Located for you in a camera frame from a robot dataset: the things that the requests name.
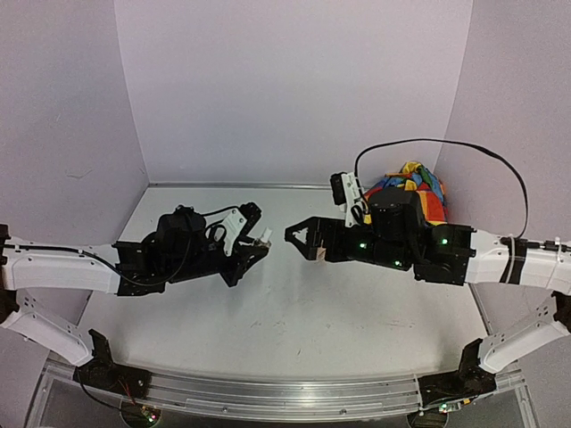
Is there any white nail polish cap brush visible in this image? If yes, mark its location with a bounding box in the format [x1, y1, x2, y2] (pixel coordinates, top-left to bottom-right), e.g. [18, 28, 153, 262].
[261, 227, 272, 242]

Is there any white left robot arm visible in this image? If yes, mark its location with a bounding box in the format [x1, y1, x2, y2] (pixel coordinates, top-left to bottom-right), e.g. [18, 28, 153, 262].
[1, 202, 272, 390]

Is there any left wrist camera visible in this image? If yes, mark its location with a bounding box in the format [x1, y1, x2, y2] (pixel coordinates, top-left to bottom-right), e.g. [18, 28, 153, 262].
[221, 202, 262, 257]

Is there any rainbow coloured sleeve cloth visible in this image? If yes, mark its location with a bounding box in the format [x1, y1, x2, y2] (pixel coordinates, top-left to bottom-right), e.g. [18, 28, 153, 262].
[365, 161, 448, 226]

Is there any black left camera cable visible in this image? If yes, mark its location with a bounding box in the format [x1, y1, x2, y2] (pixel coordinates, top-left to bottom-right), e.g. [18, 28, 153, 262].
[53, 207, 237, 287]

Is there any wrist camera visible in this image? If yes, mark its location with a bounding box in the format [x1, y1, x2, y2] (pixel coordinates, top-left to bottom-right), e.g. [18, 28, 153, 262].
[330, 172, 368, 227]
[221, 202, 262, 257]

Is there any glitter nail polish bottle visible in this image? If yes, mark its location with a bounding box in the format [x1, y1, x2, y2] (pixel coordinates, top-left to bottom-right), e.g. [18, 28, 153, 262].
[255, 237, 271, 249]

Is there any mannequin hand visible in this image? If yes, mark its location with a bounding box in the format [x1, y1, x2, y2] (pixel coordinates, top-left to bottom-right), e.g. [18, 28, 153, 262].
[316, 248, 327, 261]

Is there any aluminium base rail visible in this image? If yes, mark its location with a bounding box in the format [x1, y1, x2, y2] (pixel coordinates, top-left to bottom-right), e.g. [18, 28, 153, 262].
[26, 356, 536, 428]

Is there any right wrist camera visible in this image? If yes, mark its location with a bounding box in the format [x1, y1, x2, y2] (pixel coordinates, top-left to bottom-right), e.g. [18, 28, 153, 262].
[330, 172, 368, 227]

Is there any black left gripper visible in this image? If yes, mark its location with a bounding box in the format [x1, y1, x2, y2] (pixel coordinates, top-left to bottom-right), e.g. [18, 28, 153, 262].
[168, 227, 270, 289]

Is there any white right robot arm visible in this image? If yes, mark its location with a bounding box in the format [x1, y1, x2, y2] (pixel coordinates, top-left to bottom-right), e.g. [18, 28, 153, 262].
[285, 187, 570, 374]

